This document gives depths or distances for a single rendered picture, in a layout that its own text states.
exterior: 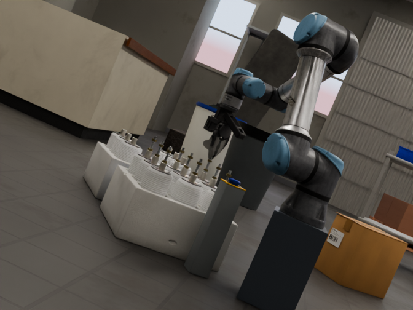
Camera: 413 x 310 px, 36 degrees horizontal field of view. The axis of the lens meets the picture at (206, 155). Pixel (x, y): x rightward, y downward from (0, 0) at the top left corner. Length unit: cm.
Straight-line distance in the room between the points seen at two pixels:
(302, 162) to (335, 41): 41
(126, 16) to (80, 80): 522
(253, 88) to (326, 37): 40
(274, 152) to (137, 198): 48
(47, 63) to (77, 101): 35
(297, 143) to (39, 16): 307
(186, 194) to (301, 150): 45
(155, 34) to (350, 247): 683
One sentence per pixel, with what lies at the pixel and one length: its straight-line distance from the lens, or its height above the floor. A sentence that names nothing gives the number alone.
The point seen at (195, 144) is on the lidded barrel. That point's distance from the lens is 526.
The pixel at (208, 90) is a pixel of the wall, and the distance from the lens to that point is 1027.
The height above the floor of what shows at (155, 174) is 24.
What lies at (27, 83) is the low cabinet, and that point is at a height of 20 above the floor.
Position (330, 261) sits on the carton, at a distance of 326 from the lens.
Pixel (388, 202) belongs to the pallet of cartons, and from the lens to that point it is 810.
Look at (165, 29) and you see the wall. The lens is 955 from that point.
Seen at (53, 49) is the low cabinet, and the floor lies 49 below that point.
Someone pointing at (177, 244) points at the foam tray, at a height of 5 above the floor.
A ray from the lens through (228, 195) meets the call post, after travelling 206.
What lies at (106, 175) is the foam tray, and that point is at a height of 10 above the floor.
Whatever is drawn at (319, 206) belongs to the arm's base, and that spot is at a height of 36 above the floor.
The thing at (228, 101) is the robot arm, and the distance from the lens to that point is 246.
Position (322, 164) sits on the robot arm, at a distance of 202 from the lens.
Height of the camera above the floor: 48
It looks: 3 degrees down
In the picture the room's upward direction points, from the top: 23 degrees clockwise
